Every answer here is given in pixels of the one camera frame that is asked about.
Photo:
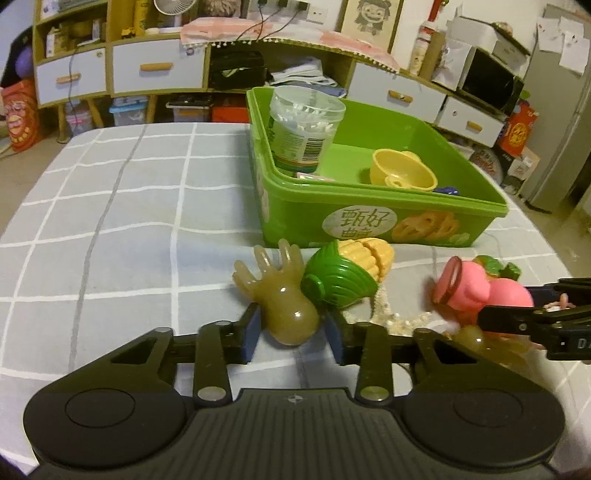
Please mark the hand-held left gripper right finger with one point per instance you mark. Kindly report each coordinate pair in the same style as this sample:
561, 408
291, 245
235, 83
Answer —
334, 339

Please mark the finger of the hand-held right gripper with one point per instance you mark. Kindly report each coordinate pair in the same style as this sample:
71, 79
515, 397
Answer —
577, 288
508, 319

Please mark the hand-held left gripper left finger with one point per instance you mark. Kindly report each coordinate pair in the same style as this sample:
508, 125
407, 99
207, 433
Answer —
251, 332

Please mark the amber translucent hand toy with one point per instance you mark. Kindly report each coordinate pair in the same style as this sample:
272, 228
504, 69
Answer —
471, 337
286, 304

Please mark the pink pig toy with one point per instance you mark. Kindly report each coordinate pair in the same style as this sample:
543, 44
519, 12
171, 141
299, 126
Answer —
466, 286

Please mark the white starfish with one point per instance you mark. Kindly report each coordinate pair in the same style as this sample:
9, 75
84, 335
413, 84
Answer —
392, 323

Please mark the toy corn cob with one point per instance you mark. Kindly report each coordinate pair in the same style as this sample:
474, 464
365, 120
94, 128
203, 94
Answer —
337, 277

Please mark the green plastic storage box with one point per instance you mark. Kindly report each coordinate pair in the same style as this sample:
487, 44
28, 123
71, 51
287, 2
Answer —
300, 212

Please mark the purple toy grapes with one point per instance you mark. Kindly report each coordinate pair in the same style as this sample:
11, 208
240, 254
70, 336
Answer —
445, 189

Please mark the yellow toy bowl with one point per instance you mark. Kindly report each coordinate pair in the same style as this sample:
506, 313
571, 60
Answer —
401, 168

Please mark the clear cotton swab jar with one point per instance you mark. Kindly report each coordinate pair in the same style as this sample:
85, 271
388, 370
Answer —
295, 138

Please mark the brown cardboard box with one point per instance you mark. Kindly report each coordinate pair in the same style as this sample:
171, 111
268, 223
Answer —
521, 170

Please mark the silver refrigerator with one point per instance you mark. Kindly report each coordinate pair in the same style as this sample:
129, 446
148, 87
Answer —
554, 138

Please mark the round printed tin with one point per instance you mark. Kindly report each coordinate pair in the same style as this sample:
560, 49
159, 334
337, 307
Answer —
485, 164

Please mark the red printed gift box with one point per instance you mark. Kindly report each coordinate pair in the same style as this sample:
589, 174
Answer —
517, 131

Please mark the narrow white cabinet drawer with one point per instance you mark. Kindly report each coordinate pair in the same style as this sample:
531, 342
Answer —
92, 69
457, 113

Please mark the orange box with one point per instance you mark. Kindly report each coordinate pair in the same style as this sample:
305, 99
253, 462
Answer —
231, 115

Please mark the black microwave oven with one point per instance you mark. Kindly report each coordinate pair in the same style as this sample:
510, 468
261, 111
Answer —
489, 83

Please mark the clear bin dark lid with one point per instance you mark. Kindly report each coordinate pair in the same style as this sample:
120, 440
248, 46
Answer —
189, 113

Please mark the white paper notes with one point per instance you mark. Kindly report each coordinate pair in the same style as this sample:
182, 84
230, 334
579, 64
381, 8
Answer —
575, 50

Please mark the clear bin blue lid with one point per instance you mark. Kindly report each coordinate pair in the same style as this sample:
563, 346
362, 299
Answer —
129, 115

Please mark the wide white cabinet drawer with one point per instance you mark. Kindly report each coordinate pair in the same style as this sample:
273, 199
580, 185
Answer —
369, 83
134, 78

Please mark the pile of papers and cloth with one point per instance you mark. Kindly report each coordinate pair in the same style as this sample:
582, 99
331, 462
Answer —
300, 76

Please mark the black bag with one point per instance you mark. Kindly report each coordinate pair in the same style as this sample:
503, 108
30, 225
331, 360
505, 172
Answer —
235, 69

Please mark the clear storage bin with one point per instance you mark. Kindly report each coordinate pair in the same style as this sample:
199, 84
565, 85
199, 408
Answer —
78, 122

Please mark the brown cardboard tube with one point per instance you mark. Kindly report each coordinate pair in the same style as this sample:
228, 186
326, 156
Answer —
436, 55

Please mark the white countertop appliance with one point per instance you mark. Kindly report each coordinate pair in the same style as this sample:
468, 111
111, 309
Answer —
471, 32

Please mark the white red tall bottle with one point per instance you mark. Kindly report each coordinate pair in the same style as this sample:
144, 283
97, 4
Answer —
420, 50

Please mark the pink fringed cloth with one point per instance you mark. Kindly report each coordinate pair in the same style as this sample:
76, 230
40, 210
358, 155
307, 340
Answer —
221, 30

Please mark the wooden TV cabinet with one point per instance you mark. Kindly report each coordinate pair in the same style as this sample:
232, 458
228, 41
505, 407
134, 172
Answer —
109, 60

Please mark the red hanging ornament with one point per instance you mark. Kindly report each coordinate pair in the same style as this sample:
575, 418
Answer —
437, 9

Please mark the framed cartoon girl picture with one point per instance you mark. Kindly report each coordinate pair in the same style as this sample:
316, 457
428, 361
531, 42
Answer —
369, 23

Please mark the red printed gift bag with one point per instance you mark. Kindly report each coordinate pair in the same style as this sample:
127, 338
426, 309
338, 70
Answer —
18, 115

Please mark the small yellow toy truck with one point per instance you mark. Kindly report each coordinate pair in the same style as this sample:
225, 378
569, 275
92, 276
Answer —
129, 32

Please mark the framed cat picture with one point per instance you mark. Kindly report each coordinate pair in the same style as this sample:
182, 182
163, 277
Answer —
221, 7

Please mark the yellow cylinder tube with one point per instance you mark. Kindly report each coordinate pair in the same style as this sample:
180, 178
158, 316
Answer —
141, 16

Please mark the small white desk fan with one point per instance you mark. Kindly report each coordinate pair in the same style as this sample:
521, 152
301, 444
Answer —
173, 5

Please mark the small white carton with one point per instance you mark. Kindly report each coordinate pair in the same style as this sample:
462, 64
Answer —
52, 41

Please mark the purple plush toy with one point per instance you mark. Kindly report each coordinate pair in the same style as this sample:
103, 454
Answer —
24, 60

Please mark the white wall sockets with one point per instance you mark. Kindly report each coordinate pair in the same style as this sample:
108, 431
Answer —
318, 14

